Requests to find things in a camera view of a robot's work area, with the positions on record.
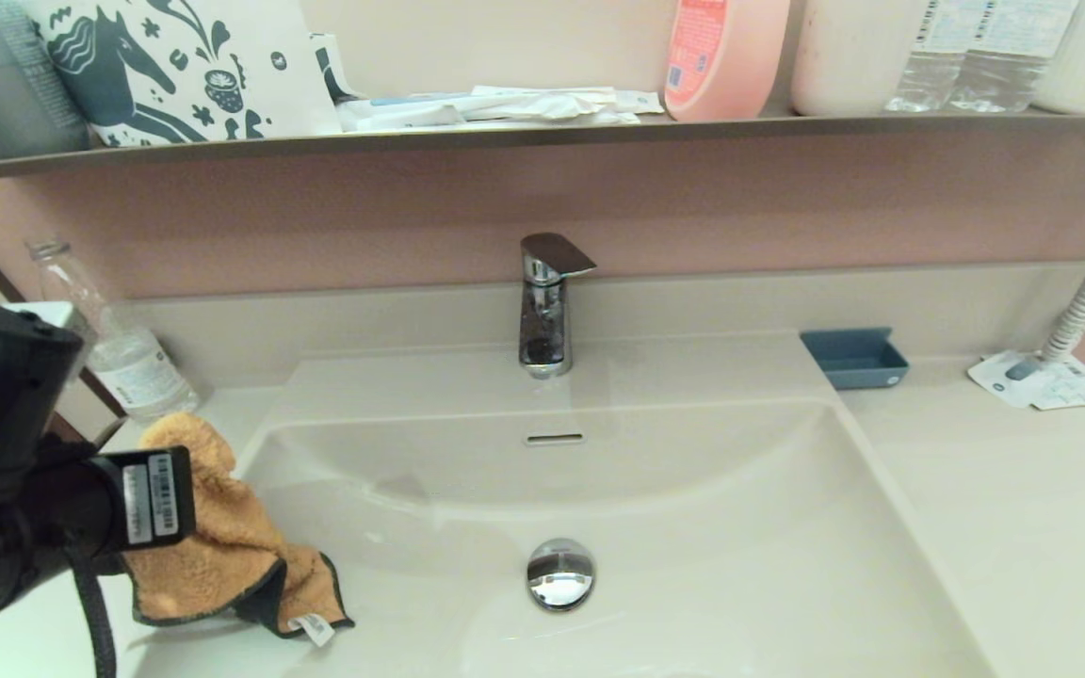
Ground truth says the orange cleaning cloth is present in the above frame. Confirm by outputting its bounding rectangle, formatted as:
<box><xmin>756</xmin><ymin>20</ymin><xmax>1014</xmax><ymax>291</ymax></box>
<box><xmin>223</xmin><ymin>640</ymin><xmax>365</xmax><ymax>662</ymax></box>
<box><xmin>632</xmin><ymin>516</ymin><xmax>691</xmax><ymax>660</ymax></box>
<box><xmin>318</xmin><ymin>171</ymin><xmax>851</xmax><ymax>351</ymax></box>
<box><xmin>121</xmin><ymin>412</ymin><xmax>356</xmax><ymax>649</ymax></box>

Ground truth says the chrome sink faucet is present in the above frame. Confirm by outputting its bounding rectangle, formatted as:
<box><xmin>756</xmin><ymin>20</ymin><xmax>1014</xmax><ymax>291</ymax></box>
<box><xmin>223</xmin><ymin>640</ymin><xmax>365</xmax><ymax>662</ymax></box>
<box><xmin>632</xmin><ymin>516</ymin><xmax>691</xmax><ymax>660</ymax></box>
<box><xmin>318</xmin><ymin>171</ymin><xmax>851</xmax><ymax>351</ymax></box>
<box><xmin>518</xmin><ymin>234</ymin><xmax>598</xmax><ymax>379</ymax></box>

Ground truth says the white ceramic sink basin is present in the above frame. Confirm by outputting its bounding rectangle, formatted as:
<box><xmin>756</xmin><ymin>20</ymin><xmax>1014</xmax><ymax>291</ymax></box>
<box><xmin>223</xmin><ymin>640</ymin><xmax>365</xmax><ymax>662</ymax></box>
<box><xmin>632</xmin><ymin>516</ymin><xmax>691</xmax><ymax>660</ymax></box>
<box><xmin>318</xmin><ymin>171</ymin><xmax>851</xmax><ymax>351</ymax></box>
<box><xmin>119</xmin><ymin>335</ymin><xmax>1000</xmax><ymax>678</ymax></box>

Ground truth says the clear plastic water bottle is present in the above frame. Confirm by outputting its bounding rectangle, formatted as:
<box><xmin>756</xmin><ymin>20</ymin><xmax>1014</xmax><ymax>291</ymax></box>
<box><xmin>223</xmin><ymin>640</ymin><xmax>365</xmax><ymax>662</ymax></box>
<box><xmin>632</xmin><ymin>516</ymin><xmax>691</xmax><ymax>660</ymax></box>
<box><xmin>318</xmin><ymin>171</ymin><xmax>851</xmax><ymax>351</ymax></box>
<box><xmin>26</xmin><ymin>238</ymin><xmax>202</xmax><ymax>421</ymax></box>

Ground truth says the white horse print bag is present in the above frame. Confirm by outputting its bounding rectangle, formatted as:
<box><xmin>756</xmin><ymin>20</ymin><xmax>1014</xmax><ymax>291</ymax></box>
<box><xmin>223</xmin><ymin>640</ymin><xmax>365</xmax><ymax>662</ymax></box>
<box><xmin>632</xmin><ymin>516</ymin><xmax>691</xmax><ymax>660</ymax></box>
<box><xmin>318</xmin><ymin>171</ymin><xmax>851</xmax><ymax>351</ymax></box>
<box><xmin>23</xmin><ymin>0</ymin><xmax>344</xmax><ymax>148</ymax></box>

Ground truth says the chrome drain stopper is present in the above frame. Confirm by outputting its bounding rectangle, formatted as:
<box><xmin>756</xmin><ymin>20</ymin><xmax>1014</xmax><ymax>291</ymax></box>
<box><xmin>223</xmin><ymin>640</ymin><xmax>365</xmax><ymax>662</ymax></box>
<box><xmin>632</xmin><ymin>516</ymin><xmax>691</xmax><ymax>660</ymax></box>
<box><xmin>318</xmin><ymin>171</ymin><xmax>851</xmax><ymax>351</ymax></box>
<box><xmin>526</xmin><ymin>538</ymin><xmax>596</xmax><ymax>612</ymax></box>

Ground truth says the small patterned white pouch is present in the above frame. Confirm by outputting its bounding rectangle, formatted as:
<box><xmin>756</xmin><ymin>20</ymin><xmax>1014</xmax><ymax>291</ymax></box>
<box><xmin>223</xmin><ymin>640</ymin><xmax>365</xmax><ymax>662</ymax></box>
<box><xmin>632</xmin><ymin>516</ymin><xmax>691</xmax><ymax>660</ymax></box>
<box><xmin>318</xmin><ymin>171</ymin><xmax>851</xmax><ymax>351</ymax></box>
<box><xmin>310</xmin><ymin>34</ymin><xmax>370</xmax><ymax>105</ymax></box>

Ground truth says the white tube packet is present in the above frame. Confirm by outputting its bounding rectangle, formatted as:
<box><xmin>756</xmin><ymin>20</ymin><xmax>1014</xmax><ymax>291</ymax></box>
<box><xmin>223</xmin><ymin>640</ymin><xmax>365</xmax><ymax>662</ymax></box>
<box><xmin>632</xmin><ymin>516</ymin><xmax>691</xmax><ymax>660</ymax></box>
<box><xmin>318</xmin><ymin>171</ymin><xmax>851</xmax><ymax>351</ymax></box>
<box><xmin>340</xmin><ymin>92</ymin><xmax>478</xmax><ymax>131</ymax></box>

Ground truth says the crumpled white wrapper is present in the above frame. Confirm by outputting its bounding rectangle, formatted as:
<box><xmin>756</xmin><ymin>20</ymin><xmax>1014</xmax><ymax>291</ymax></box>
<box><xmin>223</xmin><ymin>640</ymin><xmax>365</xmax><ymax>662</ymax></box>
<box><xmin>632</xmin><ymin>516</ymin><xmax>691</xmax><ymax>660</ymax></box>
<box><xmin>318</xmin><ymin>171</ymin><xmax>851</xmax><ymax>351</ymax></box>
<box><xmin>467</xmin><ymin>85</ymin><xmax>642</xmax><ymax>126</ymax></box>

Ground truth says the blue soap dish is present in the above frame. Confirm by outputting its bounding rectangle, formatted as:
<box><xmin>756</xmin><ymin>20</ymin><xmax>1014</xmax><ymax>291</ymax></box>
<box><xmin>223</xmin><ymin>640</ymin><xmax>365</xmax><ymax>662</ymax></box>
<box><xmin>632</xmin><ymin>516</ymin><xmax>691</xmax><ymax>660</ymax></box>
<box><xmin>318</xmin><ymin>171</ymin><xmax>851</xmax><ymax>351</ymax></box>
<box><xmin>799</xmin><ymin>328</ymin><xmax>911</xmax><ymax>391</ymax></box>

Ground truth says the pink lotion bottle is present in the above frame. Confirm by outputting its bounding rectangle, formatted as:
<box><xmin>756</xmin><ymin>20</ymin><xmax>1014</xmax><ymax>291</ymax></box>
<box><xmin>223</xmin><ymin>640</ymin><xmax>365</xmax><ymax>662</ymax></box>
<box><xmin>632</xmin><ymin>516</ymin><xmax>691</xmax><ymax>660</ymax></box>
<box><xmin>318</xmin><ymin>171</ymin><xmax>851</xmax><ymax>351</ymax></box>
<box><xmin>663</xmin><ymin>0</ymin><xmax>792</xmax><ymax>121</ymax></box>

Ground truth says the white round container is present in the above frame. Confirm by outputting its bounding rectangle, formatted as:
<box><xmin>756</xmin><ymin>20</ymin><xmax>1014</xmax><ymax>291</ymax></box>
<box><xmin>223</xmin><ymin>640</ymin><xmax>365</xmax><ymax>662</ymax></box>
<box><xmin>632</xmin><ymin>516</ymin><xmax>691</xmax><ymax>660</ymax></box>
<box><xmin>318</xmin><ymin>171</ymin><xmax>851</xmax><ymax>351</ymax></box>
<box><xmin>791</xmin><ymin>0</ymin><xmax>930</xmax><ymax>117</ymax></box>

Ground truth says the clear labelled water bottle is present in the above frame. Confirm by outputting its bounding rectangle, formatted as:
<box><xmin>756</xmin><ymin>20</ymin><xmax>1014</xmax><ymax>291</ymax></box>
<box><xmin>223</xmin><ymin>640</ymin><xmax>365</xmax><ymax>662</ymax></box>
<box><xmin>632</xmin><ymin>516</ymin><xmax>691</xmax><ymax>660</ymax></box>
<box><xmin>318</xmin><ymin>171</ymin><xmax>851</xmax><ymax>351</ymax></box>
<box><xmin>947</xmin><ymin>0</ymin><xmax>1078</xmax><ymax>114</ymax></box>
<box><xmin>884</xmin><ymin>0</ymin><xmax>977</xmax><ymax>113</ymax></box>

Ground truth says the white printed paper packet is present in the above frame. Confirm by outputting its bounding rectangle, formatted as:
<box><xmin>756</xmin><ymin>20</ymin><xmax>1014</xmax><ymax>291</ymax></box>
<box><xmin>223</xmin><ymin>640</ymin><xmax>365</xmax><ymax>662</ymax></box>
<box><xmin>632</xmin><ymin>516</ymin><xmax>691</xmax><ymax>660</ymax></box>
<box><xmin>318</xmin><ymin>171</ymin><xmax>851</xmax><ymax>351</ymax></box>
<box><xmin>966</xmin><ymin>350</ymin><xmax>1085</xmax><ymax>412</ymax></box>

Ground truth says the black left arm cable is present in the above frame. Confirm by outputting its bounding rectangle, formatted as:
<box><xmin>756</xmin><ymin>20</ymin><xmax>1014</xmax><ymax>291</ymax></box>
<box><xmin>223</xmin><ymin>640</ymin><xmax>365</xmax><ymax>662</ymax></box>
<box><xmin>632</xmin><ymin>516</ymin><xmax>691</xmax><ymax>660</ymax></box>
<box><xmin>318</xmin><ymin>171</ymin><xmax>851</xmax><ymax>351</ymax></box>
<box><xmin>67</xmin><ymin>551</ymin><xmax>120</xmax><ymax>678</ymax></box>

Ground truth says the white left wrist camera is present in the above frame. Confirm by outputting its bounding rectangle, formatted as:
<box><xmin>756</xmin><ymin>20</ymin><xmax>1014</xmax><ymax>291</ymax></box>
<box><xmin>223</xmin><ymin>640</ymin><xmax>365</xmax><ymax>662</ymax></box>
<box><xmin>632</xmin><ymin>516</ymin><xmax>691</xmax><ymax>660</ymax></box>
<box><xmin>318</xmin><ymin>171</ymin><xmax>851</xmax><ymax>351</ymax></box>
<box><xmin>4</xmin><ymin>301</ymin><xmax>74</xmax><ymax>331</ymax></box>

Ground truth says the brown wall shelf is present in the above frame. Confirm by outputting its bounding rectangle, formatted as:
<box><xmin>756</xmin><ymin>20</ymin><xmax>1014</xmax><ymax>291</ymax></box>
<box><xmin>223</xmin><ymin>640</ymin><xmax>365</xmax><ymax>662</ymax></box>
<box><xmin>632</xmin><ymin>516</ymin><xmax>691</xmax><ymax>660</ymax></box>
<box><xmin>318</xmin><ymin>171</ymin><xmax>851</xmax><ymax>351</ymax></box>
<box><xmin>0</xmin><ymin>109</ymin><xmax>1085</xmax><ymax>184</ymax></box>

